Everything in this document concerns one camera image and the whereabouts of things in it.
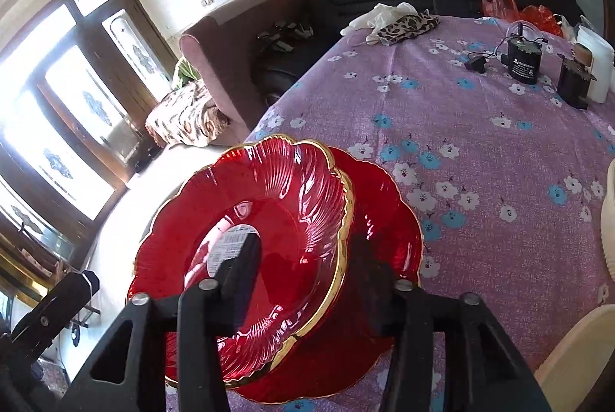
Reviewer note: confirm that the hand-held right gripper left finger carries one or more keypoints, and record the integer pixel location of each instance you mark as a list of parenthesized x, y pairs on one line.
[(240, 277)]

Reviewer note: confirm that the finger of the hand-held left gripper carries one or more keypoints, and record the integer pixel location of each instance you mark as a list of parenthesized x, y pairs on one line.
[(57, 306)]

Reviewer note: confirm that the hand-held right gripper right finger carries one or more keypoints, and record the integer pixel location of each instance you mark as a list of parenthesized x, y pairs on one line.
[(413, 311)]

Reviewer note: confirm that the red glass plate white label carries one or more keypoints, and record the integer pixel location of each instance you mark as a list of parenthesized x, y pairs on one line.
[(298, 200)]

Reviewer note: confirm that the red plate with gold print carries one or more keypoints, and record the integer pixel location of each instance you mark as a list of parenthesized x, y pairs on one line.
[(379, 210)]

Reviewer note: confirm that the brown patterned blanket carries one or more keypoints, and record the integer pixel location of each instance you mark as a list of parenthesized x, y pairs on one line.
[(187, 114)]

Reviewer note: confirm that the green cloth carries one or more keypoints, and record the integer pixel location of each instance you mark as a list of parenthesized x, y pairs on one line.
[(185, 73)]

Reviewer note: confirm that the maroon armchair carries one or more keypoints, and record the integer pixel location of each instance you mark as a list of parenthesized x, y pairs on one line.
[(226, 56)]

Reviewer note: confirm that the wooden glass door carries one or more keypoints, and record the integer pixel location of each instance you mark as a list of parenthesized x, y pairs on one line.
[(129, 71)]

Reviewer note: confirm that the dark patterned cloth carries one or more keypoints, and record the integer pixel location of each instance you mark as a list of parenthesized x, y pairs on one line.
[(283, 35)]

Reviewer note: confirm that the black power adapter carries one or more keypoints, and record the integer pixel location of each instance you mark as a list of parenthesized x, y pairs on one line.
[(475, 63)]

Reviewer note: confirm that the black cylinder with label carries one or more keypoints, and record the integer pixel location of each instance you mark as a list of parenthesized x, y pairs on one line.
[(523, 61)]

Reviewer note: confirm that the plain black cylinder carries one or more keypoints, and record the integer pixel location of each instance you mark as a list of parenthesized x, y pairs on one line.
[(574, 85)]

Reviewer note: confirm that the leopard print cloth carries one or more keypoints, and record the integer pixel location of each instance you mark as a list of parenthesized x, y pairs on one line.
[(408, 27)]

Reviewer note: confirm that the white cloth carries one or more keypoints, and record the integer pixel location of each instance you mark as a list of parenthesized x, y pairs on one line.
[(384, 13)]

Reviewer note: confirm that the white plastic jar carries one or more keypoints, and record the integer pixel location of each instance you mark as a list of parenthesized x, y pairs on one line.
[(603, 71)]

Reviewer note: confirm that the brown thread spool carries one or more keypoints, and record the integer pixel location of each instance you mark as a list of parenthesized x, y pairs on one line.
[(584, 53)]

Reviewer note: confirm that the red plastic bag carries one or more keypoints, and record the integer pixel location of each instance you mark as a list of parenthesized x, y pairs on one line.
[(504, 6)]

